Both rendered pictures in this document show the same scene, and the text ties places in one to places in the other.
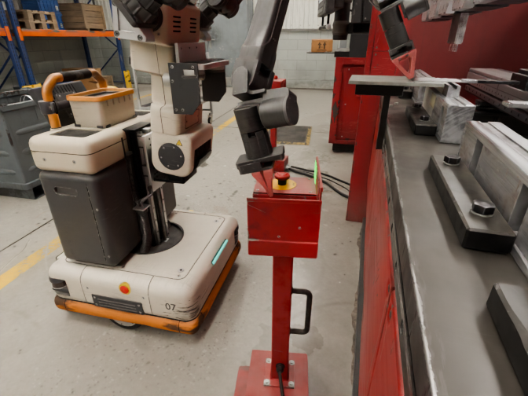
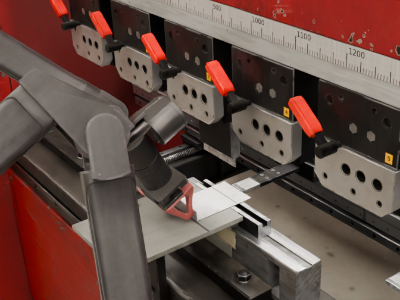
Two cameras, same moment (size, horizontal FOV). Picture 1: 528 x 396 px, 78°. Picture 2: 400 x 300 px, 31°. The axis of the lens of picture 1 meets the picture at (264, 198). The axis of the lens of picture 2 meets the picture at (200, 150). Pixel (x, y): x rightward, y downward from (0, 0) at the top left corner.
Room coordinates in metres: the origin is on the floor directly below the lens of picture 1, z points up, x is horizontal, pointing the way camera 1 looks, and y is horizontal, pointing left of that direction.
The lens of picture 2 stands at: (0.31, 0.41, 1.71)
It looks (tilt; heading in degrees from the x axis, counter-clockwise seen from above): 27 degrees down; 309
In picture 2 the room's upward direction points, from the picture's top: 3 degrees counter-clockwise
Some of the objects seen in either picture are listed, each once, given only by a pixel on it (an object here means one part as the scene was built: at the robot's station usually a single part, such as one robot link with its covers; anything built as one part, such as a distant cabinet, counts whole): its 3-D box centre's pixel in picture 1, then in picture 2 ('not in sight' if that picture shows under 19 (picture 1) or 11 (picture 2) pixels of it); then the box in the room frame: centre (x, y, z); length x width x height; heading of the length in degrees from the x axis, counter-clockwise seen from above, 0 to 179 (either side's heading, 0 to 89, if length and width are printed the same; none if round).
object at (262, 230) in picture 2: (446, 86); (231, 207); (1.01, -0.54, 0.99); 0.20 x 0.03 x 0.03; 163
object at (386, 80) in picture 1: (393, 80); (157, 222); (1.09, -0.41, 1.00); 0.26 x 0.18 x 0.01; 73
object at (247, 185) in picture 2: (510, 78); (286, 165); (0.99, -0.70, 1.01); 0.26 x 0.12 x 0.05; 73
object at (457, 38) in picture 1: (456, 33); (218, 136); (1.04, -0.55, 1.13); 0.10 x 0.02 x 0.10; 163
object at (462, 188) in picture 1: (460, 192); not in sight; (0.48, -0.32, 0.89); 0.30 x 0.05 x 0.03; 163
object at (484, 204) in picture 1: (482, 207); not in sight; (0.39, -0.29, 0.91); 0.03 x 0.03 x 0.02
